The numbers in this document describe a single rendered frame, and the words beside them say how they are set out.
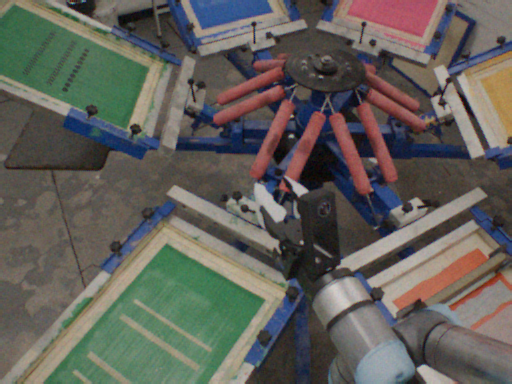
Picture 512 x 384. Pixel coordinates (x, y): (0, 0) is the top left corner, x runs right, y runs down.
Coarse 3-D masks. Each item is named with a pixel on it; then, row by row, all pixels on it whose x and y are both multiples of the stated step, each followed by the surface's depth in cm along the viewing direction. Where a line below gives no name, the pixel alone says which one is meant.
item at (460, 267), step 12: (480, 252) 145; (456, 264) 142; (468, 264) 142; (480, 264) 142; (444, 276) 139; (456, 276) 139; (480, 288) 136; (504, 312) 130; (492, 324) 128; (504, 324) 128; (492, 336) 125; (504, 336) 125
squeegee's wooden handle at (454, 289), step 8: (496, 256) 132; (504, 256) 132; (488, 264) 130; (496, 264) 130; (472, 272) 128; (480, 272) 128; (488, 272) 131; (456, 280) 127; (464, 280) 127; (472, 280) 127; (448, 288) 125; (456, 288) 125; (464, 288) 128; (432, 296) 124; (440, 296) 123; (448, 296) 124; (424, 304) 122; (432, 304) 122
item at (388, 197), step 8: (376, 192) 152; (384, 192) 152; (392, 192) 152; (376, 200) 154; (384, 200) 150; (392, 200) 150; (400, 200) 150; (384, 208) 151; (392, 208) 148; (408, 224) 143
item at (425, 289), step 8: (432, 280) 139; (440, 280) 138; (416, 288) 137; (424, 288) 137; (432, 288) 137; (440, 288) 137; (400, 296) 135; (408, 296) 135; (416, 296) 135; (424, 296) 135; (400, 304) 133; (408, 304) 133; (456, 304) 133; (472, 328) 127; (480, 328) 127
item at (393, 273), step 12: (468, 228) 148; (480, 228) 149; (444, 240) 145; (456, 240) 145; (492, 240) 145; (420, 252) 142; (432, 252) 142; (504, 252) 141; (396, 264) 139; (408, 264) 139; (420, 264) 141; (384, 276) 136; (396, 276) 136; (420, 372) 115; (432, 372) 115
